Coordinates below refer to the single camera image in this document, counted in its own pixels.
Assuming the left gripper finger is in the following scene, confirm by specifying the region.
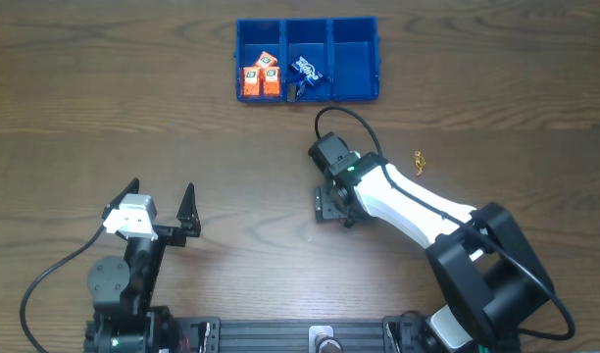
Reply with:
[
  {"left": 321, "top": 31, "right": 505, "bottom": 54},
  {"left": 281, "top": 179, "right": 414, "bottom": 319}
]
[
  {"left": 175, "top": 181, "right": 203, "bottom": 239},
  {"left": 101, "top": 176, "right": 141, "bottom": 221}
]

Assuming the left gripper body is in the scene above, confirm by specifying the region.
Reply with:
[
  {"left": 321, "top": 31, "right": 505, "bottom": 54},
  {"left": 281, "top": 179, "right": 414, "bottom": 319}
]
[{"left": 155, "top": 226, "right": 188, "bottom": 248}]

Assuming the orange candy box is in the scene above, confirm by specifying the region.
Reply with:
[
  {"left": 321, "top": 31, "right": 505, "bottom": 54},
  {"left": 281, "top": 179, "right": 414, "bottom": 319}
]
[
  {"left": 261, "top": 66, "right": 282, "bottom": 98},
  {"left": 254, "top": 50, "right": 279, "bottom": 70},
  {"left": 241, "top": 66, "right": 263, "bottom": 98}
]

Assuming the blue candy pack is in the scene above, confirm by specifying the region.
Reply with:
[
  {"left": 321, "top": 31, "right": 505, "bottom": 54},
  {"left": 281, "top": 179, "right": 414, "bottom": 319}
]
[
  {"left": 287, "top": 54, "right": 326, "bottom": 90},
  {"left": 285, "top": 80, "right": 307, "bottom": 104}
]

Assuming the blue tray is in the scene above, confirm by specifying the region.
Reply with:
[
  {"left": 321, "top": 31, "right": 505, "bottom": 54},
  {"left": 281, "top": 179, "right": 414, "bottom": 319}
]
[{"left": 234, "top": 16, "right": 381, "bottom": 104}]

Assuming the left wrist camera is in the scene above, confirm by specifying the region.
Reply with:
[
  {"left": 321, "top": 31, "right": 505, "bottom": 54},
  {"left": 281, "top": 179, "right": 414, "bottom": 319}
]
[{"left": 102, "top": 193, "right": 159, "bottom": 242}]

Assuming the mounting rail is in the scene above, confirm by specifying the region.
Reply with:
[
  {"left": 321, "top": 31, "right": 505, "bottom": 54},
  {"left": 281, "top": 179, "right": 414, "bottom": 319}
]
[{"left": 175, "top": 316, "right": 520, "bottom": 353}]

